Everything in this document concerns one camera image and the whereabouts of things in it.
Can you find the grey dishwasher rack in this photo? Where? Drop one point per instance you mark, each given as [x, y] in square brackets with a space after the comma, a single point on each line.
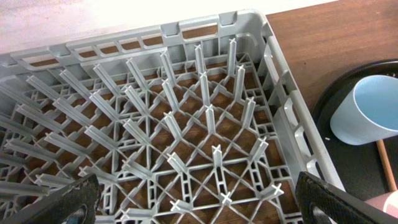
[196, 121]

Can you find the left wooden chopstick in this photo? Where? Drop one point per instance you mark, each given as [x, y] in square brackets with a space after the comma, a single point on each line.
[386, 166]

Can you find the light blue cup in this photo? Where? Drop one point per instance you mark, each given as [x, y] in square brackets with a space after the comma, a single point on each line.
[368, 113]

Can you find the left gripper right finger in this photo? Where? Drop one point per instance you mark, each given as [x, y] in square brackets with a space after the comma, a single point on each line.
[322, 202]

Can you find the round black tray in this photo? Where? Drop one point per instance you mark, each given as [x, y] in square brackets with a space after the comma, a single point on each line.
[359, 167]

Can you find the pink cup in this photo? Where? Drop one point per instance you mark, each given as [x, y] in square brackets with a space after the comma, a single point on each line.
[386, 203]

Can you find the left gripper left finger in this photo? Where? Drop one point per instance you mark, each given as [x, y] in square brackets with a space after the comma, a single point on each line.
[75, 203]

